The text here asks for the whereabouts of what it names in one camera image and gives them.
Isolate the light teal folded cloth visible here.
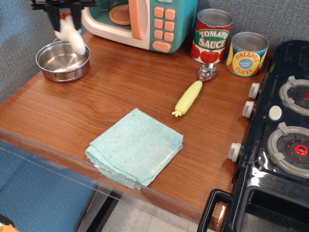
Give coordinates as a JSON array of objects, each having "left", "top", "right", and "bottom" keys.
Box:
[{"left": 85, "top": 108, "right": 183, "bottom": 189}]

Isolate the tomato sauce can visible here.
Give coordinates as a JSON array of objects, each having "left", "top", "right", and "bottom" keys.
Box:
[{"left": 191, "top": 8, "right": 233, "bottom": 64}]

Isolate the spoon with yellow-green handle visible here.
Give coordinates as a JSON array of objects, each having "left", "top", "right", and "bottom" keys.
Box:
[{"left": 171, "top": 63, "right": 216, "bottom": 117}]

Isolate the toy microwave teal cream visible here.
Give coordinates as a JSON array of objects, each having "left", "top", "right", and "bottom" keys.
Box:
[{"left": 82, "top": 0, "right": 197, "bottom": 54}]

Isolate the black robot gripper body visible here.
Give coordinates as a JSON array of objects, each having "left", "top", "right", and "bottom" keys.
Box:
[{"left": 30, "top": 0, "right": 97, "bottom": 11}]

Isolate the pineapple slices can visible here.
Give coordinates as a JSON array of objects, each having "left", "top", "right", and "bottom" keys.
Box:
[{"left": 226, "top": 31, "right": 269, "bottom": 77}]

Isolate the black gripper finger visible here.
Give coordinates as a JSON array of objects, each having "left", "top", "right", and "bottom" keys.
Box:
[
  {"left": 46, "top": 4, "right": 60, "bottom": 32},
  {"left": 70, "top": 3, "right": 82, "bottom": 30}
]

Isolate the stainless steel pot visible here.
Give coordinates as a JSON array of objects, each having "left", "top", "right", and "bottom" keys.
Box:
[{"left": 36, "top": 39, "right": 91, "bottom": 83}]

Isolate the orange plush object corner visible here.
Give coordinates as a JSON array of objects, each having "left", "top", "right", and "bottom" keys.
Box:
[{"left": 0, "top": 224, "right": 19, "bottom": 232}]

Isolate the dark toy stove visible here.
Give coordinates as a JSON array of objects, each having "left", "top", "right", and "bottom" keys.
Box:
[{"left": 198, "top": 40, "right": 309, "bottom": 232}]

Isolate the plush white brown mushroom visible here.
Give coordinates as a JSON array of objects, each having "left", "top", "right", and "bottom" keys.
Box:
[{"left": 54, "top": 12, "right": 86, "bottom": 55}]

